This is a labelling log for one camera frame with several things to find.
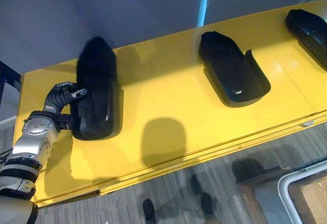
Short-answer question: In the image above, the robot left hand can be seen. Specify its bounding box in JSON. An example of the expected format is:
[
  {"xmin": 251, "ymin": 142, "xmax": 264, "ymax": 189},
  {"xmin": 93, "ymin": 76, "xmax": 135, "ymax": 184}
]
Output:
[{"xmin": 42, "ymin": 81, "xmax": 89, "ymax": 114}]

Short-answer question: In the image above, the black plastic housing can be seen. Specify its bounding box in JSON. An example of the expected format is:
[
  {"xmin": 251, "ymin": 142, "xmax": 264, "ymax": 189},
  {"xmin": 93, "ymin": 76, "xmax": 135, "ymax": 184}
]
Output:
[
  {"xmin": 198, "ymin": 31, "xmax": 272, "ymax": 108},
  {"xmin": 285, "ymin": 9, "xmax": 327, "ymax": 72},
  {"xmin": 70, "ymin": 36, "xmax": 124, "ymax": 141}
]

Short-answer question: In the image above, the dark blue shelf upright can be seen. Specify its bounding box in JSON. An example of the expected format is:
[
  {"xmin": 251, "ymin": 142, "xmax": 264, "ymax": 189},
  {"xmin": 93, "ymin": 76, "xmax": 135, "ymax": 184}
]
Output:
[{"xmin": 0, "ymin": 60, "xmax": 22, "ymax": 107}]

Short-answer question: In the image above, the yellow metal shelf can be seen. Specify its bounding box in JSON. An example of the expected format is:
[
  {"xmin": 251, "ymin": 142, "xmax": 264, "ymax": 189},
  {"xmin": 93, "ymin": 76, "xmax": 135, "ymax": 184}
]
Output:
[{"xmin": 15, "ymin": 0, "xmax": 327, "ymax": 208}]

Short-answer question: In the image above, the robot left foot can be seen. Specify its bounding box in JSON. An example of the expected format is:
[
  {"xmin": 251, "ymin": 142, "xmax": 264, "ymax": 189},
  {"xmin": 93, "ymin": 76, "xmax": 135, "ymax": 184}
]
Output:
[{"xmin": 143, "ymin": 198, "xmax": 157, "ymax": 224}]

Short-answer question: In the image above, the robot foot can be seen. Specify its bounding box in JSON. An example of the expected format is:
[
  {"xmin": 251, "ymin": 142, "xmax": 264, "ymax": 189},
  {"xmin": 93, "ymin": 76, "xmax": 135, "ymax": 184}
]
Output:
[
  {"xmin": 143, "ymin": 198, "xmax": 157, "ymax": 224},
  {"xmin": 200, "ymin": 192, "xmax": 214, "ymax": 218}
]

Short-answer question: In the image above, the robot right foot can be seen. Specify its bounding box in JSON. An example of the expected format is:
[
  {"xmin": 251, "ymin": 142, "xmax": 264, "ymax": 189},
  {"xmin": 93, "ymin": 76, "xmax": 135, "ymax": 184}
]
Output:
[{"xmin": 200, "ymin": 192, "xmax": 214, "ymax": 218}]

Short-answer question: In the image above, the brown wooden pallet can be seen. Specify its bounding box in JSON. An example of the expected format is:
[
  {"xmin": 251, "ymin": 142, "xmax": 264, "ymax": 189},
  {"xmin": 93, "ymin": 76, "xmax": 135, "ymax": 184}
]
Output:
[{"xmin": 238, "ymin": 167, "xmax": 294, "ymax": 224}]

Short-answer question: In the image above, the grey plastic box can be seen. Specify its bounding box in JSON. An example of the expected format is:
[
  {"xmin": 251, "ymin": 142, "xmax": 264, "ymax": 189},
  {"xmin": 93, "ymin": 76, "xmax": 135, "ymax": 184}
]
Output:
[{"xmin": 253, "ymin": 166, "xmax": 327, "ymax": 224}]

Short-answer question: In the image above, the brown cardboard sheet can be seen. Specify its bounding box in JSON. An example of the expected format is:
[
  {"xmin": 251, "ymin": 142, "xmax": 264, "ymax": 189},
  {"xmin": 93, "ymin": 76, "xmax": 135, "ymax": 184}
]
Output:
[{"xmin": 288, "ymin": 179, "xmax": 327, "ymax": 224}]

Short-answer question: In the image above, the light blue vertical post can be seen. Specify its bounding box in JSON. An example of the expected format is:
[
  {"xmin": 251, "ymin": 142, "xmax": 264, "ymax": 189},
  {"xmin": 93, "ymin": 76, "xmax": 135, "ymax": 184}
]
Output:
[{"xmin": 197, "ymin": 0, "xmax": 213, "ymax": 28}]

